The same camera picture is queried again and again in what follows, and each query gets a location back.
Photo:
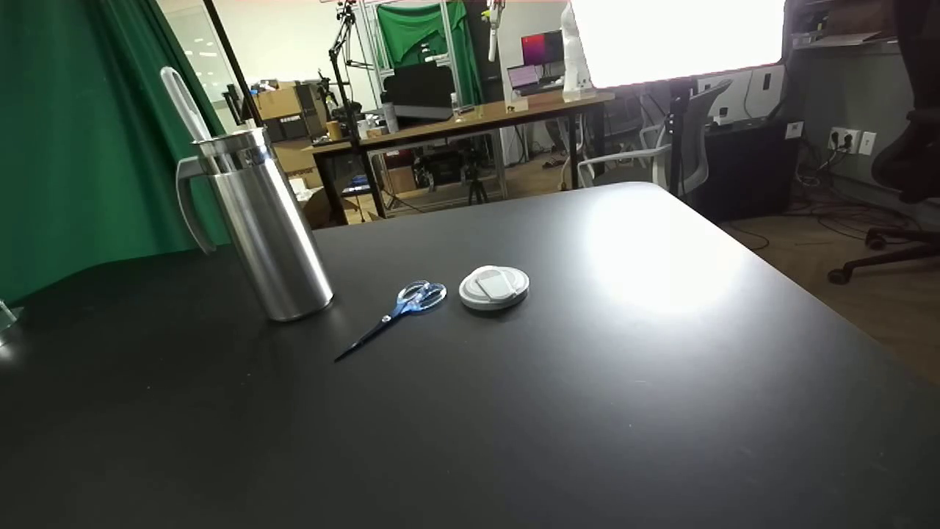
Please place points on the bright softbox light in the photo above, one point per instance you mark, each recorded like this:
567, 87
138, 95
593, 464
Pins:
677, 40

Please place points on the green backdrop cloth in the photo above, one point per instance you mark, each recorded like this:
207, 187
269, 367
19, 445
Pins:
411, 32

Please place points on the cardboard box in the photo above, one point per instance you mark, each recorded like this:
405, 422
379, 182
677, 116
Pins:
276, 104

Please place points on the black camera stand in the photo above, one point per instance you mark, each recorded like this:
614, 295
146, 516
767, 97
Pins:
347, 76

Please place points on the white round lid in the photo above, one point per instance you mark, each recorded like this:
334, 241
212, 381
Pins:
494, 285

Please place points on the black cabinet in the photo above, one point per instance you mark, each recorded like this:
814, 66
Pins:
745, 172

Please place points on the black monitor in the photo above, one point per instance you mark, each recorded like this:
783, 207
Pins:
420, 90

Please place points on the white wall outlet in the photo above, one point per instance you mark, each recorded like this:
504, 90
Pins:
843, 140
867, 141

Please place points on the small black tripod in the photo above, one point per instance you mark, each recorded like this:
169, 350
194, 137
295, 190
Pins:
477, 182

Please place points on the blue scissors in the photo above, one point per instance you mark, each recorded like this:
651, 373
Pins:
386, 320

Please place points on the monitor with pink screen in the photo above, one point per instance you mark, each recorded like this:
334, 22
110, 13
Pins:
541, 48

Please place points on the grey mesh office chair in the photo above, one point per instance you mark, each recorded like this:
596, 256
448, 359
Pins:
699, 134

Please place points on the black office chair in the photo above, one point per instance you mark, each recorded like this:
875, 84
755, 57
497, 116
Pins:
912, 157

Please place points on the wooden desk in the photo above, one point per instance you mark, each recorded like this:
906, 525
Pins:
489, 112

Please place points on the green curtain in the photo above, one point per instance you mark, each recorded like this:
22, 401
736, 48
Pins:
78, 147

